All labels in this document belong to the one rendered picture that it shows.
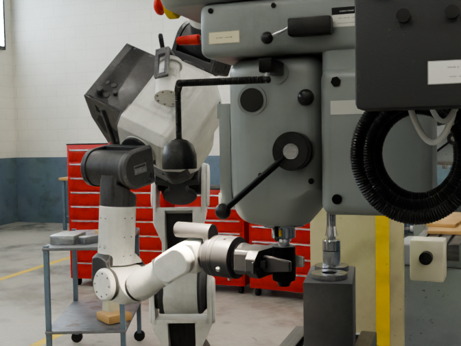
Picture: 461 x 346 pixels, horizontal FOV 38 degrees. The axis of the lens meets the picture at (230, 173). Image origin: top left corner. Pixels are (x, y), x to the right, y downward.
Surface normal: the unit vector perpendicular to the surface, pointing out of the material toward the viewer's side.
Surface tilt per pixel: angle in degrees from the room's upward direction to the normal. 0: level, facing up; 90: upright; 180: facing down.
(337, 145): 90
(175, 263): 101
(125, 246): 91
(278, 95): 90
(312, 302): 90
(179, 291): 80
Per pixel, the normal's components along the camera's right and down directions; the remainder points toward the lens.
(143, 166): 0.84, 0.04
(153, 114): -0.03, -0.49
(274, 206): -0.29, 0.51
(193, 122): 0.59, -0.05
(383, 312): -0.33, 0.06
